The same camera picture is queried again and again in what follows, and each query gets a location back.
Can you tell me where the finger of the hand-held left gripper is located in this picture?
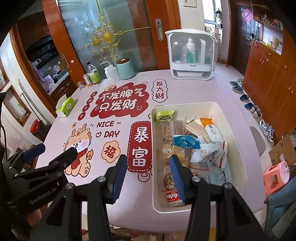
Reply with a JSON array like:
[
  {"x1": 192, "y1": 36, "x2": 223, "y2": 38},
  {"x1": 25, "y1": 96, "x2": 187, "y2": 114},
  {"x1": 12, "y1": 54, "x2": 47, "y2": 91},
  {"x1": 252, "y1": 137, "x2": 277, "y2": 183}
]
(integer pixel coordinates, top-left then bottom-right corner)
[
  {"x1": 13, "y1": 146, "x2": 78, "y2": 183},
  {"x1": 7, "y1": 143, "x2": 46, "y2": 171}
]

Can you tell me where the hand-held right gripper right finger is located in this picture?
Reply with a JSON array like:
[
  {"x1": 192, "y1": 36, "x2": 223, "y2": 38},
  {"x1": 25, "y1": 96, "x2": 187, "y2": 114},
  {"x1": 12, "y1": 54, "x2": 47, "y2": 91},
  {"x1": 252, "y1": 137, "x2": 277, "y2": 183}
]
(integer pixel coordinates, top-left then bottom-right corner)
[{"x1": 169, "y1": 154, "x2": 266, "y2": 241}]

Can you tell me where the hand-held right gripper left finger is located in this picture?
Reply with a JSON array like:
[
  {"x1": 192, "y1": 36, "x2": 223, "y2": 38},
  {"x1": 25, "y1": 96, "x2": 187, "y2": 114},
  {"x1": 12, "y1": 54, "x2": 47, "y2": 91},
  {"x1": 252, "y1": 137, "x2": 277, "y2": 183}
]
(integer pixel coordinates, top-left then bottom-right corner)
[{"x1": 46, "y1": 154, "x2": 128, "y2": 241}]

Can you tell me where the clear brown pastry packet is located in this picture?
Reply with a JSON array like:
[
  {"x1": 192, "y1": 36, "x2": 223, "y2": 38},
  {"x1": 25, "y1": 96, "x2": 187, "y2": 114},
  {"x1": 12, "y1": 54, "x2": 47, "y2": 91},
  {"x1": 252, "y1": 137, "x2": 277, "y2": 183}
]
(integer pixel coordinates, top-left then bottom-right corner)
[{"x1": 162, "y1": 163, "x2": 213, "y2": 195}]

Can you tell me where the red white cookie packet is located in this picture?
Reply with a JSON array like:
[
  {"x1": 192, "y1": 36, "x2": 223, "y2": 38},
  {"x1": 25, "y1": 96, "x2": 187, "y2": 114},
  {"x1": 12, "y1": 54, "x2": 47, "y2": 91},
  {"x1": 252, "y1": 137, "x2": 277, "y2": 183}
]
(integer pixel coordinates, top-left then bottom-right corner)
[{"x1": 165, "y1": 191, "x2": 185, "y2": 208}]

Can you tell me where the clear yellow cracker packet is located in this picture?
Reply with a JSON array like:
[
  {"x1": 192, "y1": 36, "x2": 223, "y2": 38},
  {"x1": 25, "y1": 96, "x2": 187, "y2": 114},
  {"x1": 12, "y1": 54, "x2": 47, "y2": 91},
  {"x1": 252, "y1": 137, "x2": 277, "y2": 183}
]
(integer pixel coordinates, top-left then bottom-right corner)
[{"x1": 162, "y1": 146, "x2": 197, "y2": 167}]

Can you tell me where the large light blue snack packet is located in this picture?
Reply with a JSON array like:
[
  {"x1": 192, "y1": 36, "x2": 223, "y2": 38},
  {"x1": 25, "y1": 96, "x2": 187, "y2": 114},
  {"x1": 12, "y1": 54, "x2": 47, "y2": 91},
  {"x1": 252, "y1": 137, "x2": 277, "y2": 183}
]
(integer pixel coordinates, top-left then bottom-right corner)
[{"x1": 196, "y1": 166, "x2": 234, "y2": 187}]

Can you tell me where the small blue snack packet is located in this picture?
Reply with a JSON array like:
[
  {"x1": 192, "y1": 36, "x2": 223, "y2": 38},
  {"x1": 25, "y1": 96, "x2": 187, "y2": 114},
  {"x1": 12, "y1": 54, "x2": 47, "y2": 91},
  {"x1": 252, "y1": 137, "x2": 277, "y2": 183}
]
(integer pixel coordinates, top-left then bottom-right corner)
[{"x1": 173, "y1": 135, "x2": 201, "y2": 150}]

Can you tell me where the clear text-printed snack packet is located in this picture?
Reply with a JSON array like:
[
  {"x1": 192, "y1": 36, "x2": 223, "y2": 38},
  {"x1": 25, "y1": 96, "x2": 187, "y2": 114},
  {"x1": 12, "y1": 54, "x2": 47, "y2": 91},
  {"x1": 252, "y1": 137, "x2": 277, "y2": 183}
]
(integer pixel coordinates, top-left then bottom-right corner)
[{"x1": 161, "y1": 120, "x2": 185, "y2": 142}]

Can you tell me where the long tan snack packet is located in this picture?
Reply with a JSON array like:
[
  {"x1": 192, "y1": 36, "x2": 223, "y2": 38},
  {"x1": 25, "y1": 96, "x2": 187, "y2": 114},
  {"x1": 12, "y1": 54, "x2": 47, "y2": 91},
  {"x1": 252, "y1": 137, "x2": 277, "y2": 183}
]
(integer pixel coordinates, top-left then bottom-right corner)
[{"x1": 185, "y1": 120, "x2": 212, "y2": 143}]

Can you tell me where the white orange snack packet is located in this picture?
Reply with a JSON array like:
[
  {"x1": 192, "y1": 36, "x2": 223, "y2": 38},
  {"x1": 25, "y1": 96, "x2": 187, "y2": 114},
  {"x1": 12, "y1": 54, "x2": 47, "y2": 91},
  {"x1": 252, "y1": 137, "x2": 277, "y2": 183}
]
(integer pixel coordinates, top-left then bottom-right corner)
[{"x1": 200, "y1": 118, "x2": 226, "y2": 149}]

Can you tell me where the white plastic bin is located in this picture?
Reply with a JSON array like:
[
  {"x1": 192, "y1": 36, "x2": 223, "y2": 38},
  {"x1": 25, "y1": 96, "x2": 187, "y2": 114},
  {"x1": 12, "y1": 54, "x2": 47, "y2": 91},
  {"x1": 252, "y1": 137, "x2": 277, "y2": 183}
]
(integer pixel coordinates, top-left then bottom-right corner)
[{"x1": 150, "y1": 101, "x2": 248, "y2": 214}]

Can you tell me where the person's left hand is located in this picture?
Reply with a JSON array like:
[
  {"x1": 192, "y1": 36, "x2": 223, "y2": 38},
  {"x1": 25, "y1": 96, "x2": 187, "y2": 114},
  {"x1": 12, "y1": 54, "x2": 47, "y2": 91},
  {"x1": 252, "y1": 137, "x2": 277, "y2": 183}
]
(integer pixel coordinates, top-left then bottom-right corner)
[{"x1": 24, "y1": 207, "x2": 42, "y2": 229}]

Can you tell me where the red lid dark jar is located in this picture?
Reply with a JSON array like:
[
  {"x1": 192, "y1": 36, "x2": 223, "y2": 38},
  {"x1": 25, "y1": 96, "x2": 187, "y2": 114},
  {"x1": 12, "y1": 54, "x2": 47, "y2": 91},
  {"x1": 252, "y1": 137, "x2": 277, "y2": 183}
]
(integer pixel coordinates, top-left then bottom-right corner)
[{"x1": 30, "y1": 119, "x2": 47, "y2": 139}]

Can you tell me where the green tissue box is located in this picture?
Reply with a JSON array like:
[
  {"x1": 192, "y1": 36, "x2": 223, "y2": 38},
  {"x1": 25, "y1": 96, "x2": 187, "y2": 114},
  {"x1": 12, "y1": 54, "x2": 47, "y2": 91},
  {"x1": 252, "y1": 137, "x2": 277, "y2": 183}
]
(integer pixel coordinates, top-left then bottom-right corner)
[{"x1": 55, "y1": 96, "x2": 77, "y2": 118}]

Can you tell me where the glass bottle green label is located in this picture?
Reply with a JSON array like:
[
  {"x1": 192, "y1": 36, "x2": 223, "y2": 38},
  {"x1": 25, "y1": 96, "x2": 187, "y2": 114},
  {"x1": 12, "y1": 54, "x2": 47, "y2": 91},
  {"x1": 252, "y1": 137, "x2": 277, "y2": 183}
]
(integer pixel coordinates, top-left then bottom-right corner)
[{"x1": 87, "y1": 61, "x2": 102, "y2": 86}]

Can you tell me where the grey chair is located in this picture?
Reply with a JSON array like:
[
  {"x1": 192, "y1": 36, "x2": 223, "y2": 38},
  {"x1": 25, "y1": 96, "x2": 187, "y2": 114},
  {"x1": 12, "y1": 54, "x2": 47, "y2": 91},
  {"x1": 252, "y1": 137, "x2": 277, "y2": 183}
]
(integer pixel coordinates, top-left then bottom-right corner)
[{"x1": 249, "y1": 126, "x2": 266, "y2": 158}]

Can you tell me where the white squeeze bottle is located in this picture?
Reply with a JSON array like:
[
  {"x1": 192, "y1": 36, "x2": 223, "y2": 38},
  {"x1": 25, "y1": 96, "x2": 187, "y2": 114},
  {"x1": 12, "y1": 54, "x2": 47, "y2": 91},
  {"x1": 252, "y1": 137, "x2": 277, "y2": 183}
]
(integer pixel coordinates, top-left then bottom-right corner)
[{"x1": 99, "y1": 61, "x2": 121, "y2": 82}]

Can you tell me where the pink plastic stool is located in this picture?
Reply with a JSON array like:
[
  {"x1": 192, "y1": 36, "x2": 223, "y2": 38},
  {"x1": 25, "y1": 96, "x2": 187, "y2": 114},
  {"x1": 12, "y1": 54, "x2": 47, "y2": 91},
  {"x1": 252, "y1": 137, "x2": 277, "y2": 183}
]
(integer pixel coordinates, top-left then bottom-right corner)
[{"x1": 262, "y1": 161, "x2": 290, "y2": 195}]

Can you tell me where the dark teal cloth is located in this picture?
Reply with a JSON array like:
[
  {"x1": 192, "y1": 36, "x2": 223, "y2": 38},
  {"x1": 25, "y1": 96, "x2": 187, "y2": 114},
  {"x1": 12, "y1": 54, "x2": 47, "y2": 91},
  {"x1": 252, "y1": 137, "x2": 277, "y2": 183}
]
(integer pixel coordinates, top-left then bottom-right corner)
[{"x1": 266, "y1": 178, "x2": 296, "y2": 241}]

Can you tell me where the teal canister brown lid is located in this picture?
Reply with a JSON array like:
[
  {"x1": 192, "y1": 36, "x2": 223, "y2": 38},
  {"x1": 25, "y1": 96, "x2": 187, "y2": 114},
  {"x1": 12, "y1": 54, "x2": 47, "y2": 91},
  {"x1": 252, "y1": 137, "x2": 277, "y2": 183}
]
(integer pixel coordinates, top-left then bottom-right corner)
[{"x1": 116, "y1": 57, "x2": 136, "y2": 80}]

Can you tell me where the cardboard box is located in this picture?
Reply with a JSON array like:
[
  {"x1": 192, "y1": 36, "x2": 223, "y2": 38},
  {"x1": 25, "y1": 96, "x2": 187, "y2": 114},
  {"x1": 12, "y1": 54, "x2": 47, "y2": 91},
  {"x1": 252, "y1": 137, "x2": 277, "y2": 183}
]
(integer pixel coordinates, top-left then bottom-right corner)
[{"x1": 268, "y1": 130, "x2": 296, "y2": 173}]

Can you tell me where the white storage box clear door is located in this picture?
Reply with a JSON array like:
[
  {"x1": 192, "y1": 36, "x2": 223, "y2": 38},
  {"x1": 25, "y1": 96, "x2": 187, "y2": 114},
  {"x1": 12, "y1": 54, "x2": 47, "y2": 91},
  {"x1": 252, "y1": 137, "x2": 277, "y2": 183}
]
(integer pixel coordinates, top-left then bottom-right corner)
[{"x1": 165, "y1": 29, "x2": 219, "y2": 81}]

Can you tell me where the row of shoes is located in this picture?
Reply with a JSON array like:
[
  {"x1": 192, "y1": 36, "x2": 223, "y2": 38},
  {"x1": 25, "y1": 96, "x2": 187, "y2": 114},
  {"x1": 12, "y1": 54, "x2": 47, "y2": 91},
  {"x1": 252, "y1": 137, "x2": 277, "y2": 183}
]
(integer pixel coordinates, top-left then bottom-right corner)
[{"x1": 228, "y1": 78, "x2": 276, "y2": 143}]

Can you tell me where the frosted glass sliding door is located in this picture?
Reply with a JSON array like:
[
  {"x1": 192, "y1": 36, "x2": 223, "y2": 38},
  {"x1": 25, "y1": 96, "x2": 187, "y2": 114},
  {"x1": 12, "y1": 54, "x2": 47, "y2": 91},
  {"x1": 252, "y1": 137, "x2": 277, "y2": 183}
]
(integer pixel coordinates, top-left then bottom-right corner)
[{"x1": 57, "y1": 0, "x2": 158, "y2": 77}]

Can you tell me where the white teal bottle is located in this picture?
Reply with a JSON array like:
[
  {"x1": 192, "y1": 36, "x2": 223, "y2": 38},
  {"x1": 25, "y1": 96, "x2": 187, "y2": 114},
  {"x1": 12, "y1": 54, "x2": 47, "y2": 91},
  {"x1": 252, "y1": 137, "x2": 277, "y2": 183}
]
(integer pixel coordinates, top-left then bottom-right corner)
[{"x1": 186, "y1": 37, "x2": 195, "y2": 63}]

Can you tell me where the wooden cabinet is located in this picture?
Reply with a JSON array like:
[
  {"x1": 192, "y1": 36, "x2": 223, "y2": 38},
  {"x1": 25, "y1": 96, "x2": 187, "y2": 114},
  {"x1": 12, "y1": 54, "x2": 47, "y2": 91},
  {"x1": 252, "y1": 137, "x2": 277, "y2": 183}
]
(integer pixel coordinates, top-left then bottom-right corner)
[{"x1": 242, "y1": 0, "x2": 296, "y2": 144}]

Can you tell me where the dark entry door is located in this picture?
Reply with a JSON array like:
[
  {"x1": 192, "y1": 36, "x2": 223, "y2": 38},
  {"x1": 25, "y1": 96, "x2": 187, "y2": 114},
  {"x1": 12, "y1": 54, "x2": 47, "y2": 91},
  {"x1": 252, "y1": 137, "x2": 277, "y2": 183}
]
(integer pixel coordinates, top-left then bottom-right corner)
[{"x1": 228, "y1": 5, "x2": 255, "y2": 76}]

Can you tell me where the pink door sign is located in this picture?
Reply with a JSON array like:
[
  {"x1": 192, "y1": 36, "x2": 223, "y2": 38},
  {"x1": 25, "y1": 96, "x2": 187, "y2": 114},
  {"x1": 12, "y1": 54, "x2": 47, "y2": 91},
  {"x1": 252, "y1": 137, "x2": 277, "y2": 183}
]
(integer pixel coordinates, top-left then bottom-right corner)
[{"x1": 241, "y1": 7, "x2": 253, "y2": 24}]

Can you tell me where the wooden picture frame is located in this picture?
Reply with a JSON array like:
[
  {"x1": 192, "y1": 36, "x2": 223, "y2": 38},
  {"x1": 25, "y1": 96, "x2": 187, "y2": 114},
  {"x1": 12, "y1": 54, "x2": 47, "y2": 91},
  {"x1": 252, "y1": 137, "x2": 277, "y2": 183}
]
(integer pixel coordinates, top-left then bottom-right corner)
[{"x1": 5, "y1": 85, "x2": 31, "y2": 127}]

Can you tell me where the silver door handle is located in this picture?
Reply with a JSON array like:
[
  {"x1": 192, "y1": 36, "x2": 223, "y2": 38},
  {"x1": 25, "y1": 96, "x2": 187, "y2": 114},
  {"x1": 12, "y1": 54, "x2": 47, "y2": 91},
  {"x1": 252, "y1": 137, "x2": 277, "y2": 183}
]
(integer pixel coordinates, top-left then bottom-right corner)
[
  {"x1": 155, "y1": 19, "x2": 163, "y2": 41},
  {"x1": 60, "y1": 53, "x2": 70, "y2": 69}
]

